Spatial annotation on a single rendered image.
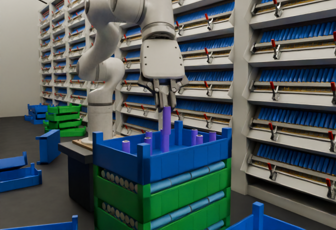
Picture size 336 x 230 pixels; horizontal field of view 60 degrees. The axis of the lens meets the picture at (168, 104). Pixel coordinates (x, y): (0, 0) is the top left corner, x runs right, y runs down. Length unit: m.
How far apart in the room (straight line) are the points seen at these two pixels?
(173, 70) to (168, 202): 0.29
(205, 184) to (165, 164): 0.15
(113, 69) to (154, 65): 0.79
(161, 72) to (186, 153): 0.19
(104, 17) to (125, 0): 0.46
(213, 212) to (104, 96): 0.85
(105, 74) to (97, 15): 0.38
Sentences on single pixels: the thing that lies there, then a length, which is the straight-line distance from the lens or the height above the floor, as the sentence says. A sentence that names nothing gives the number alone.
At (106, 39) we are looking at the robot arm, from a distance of 1.26.
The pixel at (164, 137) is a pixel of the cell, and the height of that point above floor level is 0.46.
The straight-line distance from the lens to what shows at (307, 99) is 1.38.
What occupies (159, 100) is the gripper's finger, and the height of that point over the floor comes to 0.56.
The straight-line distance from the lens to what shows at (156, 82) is 0.66.
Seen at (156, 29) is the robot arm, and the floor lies 0.72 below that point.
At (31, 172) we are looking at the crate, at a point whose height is 0.03.
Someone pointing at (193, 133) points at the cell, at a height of 0.46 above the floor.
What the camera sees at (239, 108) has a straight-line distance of 1.57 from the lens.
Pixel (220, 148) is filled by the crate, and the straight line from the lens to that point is 0.76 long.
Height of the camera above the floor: 0.61
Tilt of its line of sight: 5 degrees down
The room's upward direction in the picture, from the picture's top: straight up
